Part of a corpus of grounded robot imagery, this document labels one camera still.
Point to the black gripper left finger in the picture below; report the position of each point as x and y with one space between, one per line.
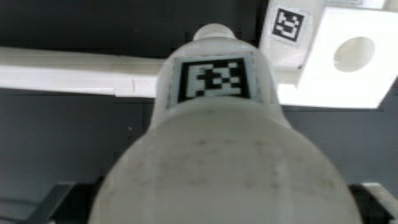
64 207

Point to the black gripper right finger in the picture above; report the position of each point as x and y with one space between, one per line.
377 203

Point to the white light bulb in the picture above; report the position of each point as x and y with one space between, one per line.
222 168

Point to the white lamp base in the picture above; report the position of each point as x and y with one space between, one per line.
329 41

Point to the white table border frame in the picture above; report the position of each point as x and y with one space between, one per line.
84 73

